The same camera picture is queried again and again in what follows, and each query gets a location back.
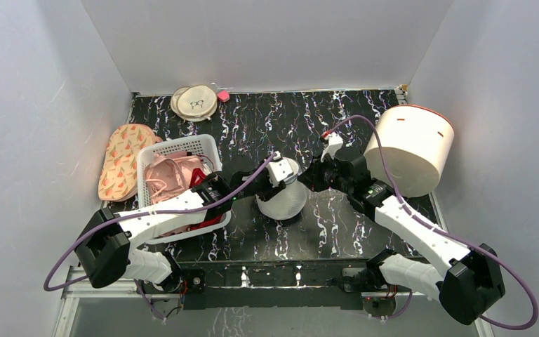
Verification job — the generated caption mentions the white cylindrical mesh laundry bag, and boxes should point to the white cylindrical mesh laundry bag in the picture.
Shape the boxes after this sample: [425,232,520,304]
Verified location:
[255,158,308,221]

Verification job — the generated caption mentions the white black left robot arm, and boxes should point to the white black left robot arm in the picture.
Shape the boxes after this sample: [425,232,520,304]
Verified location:
[72,168,285,292]

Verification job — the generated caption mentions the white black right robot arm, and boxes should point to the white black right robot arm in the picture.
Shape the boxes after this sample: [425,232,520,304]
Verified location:
[298,147,505,325]

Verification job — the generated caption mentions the red bra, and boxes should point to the red bra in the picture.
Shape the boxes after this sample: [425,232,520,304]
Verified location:
[186,168,227,232]

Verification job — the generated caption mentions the white plastic laundry basket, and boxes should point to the white plastic laundry basket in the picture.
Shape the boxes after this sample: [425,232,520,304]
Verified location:
[136,134,232,245]

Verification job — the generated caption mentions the pink bra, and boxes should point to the pink bra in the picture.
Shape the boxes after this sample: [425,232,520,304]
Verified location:
[144,151,208,238]

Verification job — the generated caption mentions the beige round mesh laundry bag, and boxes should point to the beige round mesh laundry bag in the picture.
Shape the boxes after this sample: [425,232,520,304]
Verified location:
[171,85,218,122]

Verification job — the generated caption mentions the peach floral mesh laundry bag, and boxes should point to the peach floral mesh laundry bag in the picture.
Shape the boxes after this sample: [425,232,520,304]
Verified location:
[98,124,161,202]

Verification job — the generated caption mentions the cream cylindrical drum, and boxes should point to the cream cylindrical drum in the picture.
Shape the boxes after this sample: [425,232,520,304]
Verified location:
[364,105,455,197]

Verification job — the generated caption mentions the pink small block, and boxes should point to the pink small block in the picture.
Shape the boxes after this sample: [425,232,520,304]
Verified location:
[217,91,230,103]

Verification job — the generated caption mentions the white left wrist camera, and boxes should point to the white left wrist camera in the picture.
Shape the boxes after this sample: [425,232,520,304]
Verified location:
[266,157,300,187]

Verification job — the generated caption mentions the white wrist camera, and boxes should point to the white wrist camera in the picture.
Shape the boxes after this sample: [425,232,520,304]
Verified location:
[320,132,343,162]
[266,157,300,187]

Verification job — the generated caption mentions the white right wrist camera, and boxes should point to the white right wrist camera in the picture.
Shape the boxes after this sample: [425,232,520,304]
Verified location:
[320,132,343,162]

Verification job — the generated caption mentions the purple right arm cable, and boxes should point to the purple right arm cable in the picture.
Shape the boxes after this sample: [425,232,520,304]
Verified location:
[323,114,539,331]

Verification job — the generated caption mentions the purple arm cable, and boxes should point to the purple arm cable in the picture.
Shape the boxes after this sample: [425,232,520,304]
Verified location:
[323,114,539,331]
[43,151,277,322]

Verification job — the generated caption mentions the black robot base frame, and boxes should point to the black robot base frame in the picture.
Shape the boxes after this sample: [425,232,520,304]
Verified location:
[61,260,479,326]

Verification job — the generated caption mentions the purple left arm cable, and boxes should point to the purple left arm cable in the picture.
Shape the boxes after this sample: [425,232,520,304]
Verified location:
[43,151,277,322]

